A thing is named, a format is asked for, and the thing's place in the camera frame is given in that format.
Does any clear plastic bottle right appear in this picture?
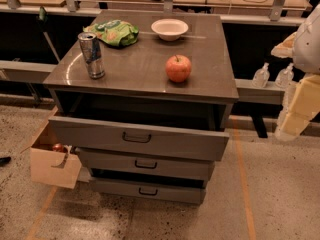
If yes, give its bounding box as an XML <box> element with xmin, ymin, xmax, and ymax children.
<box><xmin>275</xmin><ymin>63</ymin><xmax>294</xmax><ymax>89</ymax></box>

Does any clear plastic bottle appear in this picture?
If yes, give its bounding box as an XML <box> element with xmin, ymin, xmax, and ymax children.
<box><xmin>252</xmin><ymin>63</ymin><xmax>270</xmax><ymax>88</ymax></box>
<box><xmin>275</xmin><ymin>63</ymin><xmax>294</xmax><ymax>89</ymax></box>

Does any cardboard box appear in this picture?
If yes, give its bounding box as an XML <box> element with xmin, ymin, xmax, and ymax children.
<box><xmin>23</xmin><ymin>107</ymin><xmax>82</xmax><ymax>189</ymax></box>

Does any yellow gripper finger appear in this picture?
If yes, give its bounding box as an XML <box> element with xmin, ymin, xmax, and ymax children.
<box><xmin>275</xmin><ymin>74</ymin><xmax>320</xmax><ymax>141</ymax></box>
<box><xmin>271</xmin><ymin>33</ymin><xmax>296</xmax><ymax>58</ymax></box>

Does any red object in box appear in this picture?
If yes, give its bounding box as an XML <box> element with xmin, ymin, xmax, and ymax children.
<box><xmin>52</xmin><ymin>143</ymin><xmax>67</xmax><ymax>153</ymax></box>

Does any white paper bowl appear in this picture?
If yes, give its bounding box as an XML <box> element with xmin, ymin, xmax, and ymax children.
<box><xmin>151</xmin><ymin>19</ymin><xmax>189</xmax><ymax>41</ymax></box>

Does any red apple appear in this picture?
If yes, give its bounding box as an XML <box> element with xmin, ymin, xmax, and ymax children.
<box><xmin>165</xmin><ymin>55</ymin><xmax>191</xmax><ymax>83</ymax></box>

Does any green chip bag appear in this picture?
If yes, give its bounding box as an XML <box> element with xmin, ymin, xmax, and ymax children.
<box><xmin>83</xmin><ymin>19</ymin><xmax>139</xmax><ymax>47</ymax></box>

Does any top grey drawer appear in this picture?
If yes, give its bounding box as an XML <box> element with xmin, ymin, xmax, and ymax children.
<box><xmin>49</xmin><ymin>116</ymin><xmax>229</xmax><ymax>161</ymax></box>

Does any middle grey drawer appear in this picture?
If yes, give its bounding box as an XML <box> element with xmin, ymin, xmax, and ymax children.
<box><xmin>78</xmin><ymin>148</ymin><xmax>214</xmax><ymax>181</ymax></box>

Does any clear plastic bottle left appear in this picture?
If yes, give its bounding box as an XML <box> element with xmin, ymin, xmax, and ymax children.
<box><xmin>252</xmin><ymin>63</ymin><xmax>270</xmax><ymax>88</ymax></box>

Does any grey drawer cabinet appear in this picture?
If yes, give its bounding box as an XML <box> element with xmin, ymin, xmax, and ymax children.
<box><xmin>44</xmin><ymin>10</ymin><xmax>238</xmax><ymax>189</ymax></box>

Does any grey drawer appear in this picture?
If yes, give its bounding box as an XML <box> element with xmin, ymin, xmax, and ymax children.
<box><xmin>49</xmin><ymin>116</ymin><xmax>229</xmax><ymax>161</ymax></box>
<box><xmin>89</xmin><ymin>178</ymin><xmax>206</xmax><ymax>205</ymax></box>
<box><xmin>78</xmin><ymin>148</ymin><xmax>214</xmax><ymax>181</ymax></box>

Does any silver blue drink can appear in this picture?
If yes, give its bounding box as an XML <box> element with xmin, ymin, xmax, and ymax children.
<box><xmin>78</xmin><ymin>32</ymin><xmax>105</xmax><ymax>79</ymax></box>

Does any black shoe tip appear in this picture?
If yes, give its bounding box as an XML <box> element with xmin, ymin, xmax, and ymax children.
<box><xmin>0</xmin><ymin>157</ymin><xmax>11</xmax><ymax>167</ymax></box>

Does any bottom grey drawer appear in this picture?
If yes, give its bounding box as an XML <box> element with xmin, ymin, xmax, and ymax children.
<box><xmin>89</xmin><ymin>178</ymin><xmax>206</xmax><ymax>205</ymax></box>

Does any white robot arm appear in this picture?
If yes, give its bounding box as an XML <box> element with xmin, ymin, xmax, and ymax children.
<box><xmin>271</xmin><ymin>5</ymin><xmax>320</xmax><ymax>141</ymax></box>

